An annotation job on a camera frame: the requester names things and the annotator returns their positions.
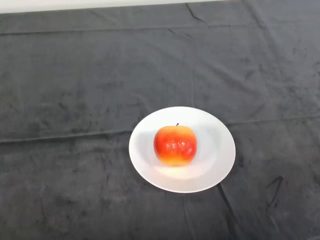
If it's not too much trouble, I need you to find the round white plate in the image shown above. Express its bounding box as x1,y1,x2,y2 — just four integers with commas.
128,106,237,194

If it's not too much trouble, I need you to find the black cloth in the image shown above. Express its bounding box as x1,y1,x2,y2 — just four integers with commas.
0,0,320,240

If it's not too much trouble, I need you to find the red yellow apple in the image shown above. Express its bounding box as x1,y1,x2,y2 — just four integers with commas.
153,122,198,168

